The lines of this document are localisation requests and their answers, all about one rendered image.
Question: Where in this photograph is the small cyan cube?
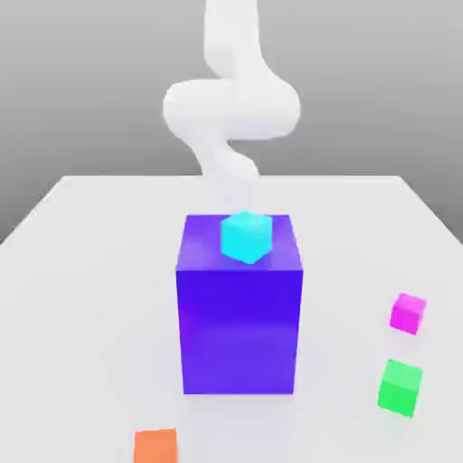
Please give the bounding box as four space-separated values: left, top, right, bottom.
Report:
219 210 273 265

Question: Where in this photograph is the small magenta cube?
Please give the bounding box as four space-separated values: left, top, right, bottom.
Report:
389 292 428 336

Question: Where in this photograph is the small orange cube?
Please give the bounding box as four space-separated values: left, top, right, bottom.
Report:
132 427 179 463

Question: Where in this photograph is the small green cube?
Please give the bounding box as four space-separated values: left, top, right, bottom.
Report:
376 358 424 420

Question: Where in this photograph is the large purple box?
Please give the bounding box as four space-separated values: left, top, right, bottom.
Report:
175 213 305 396

